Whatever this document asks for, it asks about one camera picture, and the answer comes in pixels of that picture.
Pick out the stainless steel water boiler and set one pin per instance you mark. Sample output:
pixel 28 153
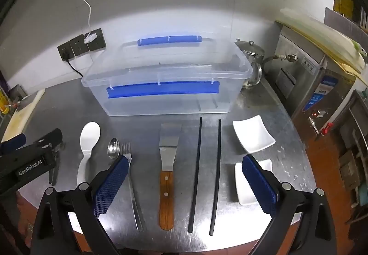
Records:
pixel 310 82

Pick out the small metal spoon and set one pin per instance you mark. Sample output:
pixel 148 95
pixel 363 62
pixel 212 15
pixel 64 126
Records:
pixel 113 146

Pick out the white square dish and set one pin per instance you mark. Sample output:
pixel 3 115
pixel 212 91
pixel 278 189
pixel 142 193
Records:
pixel 253 134
pixel 244 188

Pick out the metal tap pipe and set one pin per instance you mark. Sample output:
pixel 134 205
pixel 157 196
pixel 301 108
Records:
pixel 277 58

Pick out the metal fork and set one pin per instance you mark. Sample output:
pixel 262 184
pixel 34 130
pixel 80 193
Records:
pixel 135 200

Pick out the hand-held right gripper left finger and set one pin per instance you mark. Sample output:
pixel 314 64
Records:
pixel 112 183

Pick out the pale cutting board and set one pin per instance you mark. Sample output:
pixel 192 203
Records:
pixel 23 114

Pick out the stack of pale trays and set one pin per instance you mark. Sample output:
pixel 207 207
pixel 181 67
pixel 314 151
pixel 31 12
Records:
pixel 322 36

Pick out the dark wall socket panel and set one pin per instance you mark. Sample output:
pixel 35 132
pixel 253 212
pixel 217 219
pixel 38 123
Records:
pixel 77 45

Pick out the stainless steel kettle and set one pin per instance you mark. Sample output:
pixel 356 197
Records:
pixel 250 50

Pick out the black chopstick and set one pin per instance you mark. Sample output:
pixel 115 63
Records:
pixel 196 171
pixel 216 174

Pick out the white plastic rice spoon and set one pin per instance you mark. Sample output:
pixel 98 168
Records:
pixel 89 134

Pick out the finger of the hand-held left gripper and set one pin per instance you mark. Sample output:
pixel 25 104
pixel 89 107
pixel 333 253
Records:
pixel 13 142
pixel 53 136

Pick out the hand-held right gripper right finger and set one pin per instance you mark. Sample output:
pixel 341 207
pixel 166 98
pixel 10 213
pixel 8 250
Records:
pixel 258 186

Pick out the stainless steel shelf rack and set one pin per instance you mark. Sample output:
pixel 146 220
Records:
pixel 355 140

